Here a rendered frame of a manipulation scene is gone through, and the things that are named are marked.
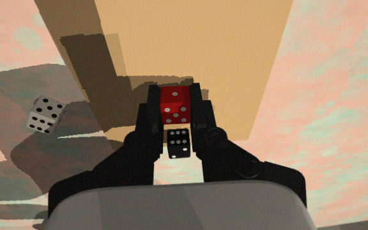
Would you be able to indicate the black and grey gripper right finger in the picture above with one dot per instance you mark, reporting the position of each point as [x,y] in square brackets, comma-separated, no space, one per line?
[223,160]

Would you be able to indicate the tan flat mat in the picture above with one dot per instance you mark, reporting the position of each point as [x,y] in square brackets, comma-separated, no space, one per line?
[115,49]

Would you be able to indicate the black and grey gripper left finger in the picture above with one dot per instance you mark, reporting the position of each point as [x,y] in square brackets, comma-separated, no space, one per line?
[130,165]

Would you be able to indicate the red die with white pips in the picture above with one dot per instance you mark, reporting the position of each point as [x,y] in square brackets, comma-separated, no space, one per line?
[175,104]

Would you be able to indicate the black die with white pips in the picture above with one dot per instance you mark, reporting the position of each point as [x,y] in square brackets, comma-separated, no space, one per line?
[178,143]

